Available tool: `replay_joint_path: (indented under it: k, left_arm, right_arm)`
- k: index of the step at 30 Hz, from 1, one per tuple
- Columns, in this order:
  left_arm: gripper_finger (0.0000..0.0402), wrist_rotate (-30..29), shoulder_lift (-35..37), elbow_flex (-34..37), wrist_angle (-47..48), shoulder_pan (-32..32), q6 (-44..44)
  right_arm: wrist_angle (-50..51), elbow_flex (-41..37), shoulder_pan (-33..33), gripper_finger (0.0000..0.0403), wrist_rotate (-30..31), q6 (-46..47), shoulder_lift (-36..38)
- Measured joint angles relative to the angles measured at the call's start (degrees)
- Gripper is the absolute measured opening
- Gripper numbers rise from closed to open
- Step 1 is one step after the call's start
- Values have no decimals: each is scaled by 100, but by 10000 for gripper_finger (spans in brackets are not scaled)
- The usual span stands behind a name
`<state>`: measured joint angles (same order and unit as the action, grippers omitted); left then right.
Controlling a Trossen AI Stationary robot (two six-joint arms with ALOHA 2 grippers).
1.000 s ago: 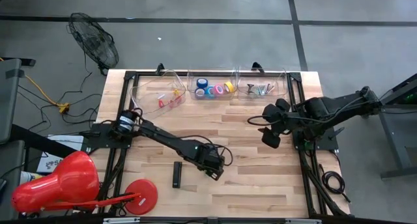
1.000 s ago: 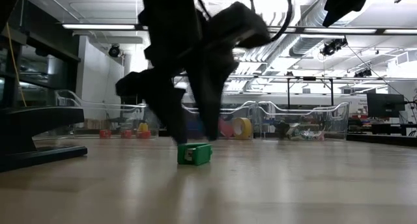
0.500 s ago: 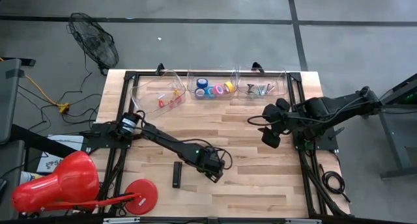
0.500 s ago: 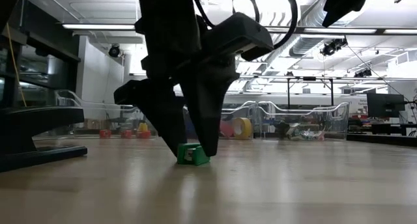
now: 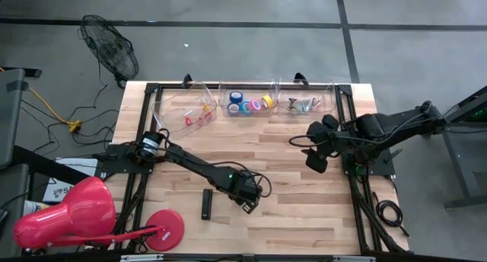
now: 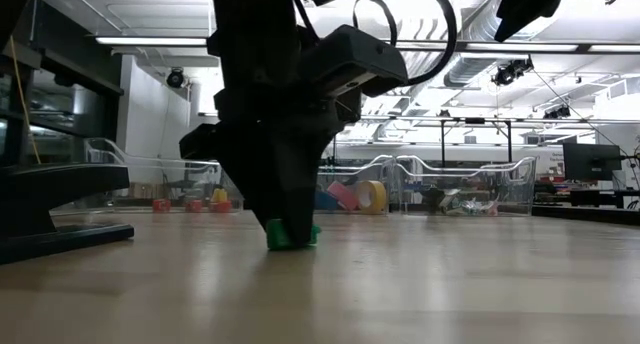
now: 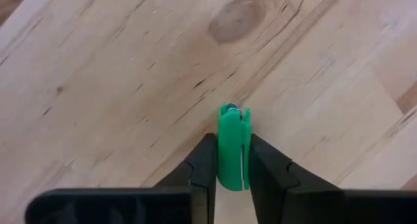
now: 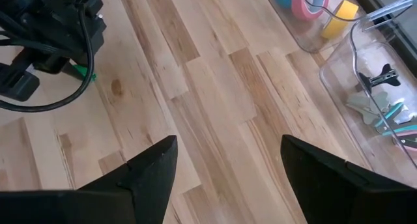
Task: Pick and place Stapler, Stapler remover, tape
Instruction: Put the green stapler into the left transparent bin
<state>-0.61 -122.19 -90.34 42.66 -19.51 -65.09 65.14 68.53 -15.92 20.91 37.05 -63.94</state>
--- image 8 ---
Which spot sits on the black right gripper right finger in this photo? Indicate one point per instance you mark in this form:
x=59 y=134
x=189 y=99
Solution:
x=352 y=204

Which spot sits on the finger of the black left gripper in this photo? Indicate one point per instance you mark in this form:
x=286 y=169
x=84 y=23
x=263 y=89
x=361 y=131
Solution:
x=18 y=84
x=52 y=62

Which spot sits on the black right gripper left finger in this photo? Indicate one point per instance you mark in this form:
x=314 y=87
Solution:
x=97 y=207

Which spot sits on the green mini stapler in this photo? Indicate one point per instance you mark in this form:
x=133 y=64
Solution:
x=84 y=71

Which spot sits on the pink staple remover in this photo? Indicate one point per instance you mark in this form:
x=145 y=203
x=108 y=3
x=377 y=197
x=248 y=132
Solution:
x=408 y=141

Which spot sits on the grey staple remover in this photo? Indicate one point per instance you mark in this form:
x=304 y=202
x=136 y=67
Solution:
x=365 y=105

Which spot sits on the silver metal clip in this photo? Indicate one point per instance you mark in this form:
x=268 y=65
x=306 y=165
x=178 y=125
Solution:
x=386 y=75

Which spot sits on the yellow tape roll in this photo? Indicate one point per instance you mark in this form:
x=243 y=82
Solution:
x=340 y=20

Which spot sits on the pink tape roll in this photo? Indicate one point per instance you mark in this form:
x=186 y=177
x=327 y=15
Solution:
x=301 y=9

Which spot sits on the clear plastic bin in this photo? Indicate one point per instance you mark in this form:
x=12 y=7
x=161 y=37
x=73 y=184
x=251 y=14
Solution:
x=309 y=38
x=345 y=84

